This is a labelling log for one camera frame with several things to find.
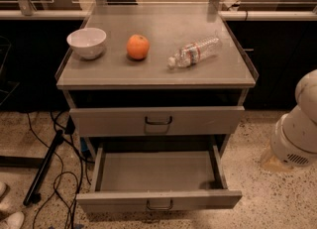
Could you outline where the grey drawer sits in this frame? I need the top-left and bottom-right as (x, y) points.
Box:
(70, 106), (245, 137)
(76, 147), (242, 213)

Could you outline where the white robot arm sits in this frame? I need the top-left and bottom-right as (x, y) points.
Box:
(261, 70), (317, 172)

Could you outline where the grey top drawer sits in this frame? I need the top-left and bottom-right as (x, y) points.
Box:
(70, 106), (245, 137)

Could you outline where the grey drawer cabinet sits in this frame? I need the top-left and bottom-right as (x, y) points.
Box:
(57, 3), (258, 151)

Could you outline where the clear plastic water bottle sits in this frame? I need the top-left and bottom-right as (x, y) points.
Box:
(167, 36), (222, 69)

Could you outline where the orange fruit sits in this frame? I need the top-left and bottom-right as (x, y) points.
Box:
(127, 35), (150, 60)

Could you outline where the white ceramic bowl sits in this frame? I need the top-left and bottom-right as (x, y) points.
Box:
(66, 28), (107, 59)

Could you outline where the black metal stand leg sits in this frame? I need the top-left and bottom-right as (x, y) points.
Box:
(23, 130), (62, 206)

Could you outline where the white shoe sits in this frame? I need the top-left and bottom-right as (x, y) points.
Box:
(0, 211), (25, 229)

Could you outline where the black floor cable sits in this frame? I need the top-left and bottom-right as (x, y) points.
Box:
(26, 110), (93, 229)

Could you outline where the white counter rail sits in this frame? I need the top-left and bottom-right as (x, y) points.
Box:
(0, 10), (317, 21)

